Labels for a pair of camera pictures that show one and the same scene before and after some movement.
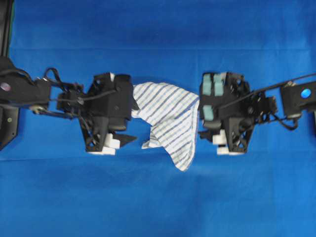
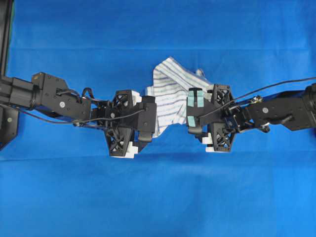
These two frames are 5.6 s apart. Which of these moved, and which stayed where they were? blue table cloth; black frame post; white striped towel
Moved: white striped towel
Stayed: blue table cloth; black frame post
